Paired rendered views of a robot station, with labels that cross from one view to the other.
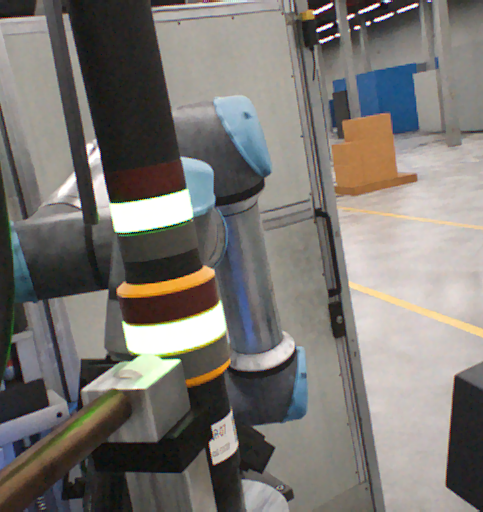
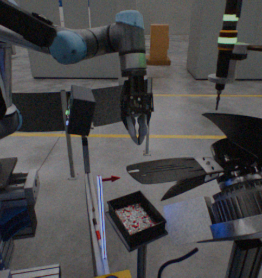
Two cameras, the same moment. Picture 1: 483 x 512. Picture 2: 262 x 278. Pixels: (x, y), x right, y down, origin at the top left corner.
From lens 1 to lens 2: 0.84 m
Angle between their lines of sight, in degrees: 70
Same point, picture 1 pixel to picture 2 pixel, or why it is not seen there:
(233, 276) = (5, 74)
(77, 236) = (93, 37)
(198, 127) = not seen: hidden behind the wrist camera
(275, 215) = not seen: outside the picture
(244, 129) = not seen: hidden behind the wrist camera
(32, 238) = (83, 36)
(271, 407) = (12, 127)
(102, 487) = (148, 102)
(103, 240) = (99, 39)
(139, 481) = (237, 63)
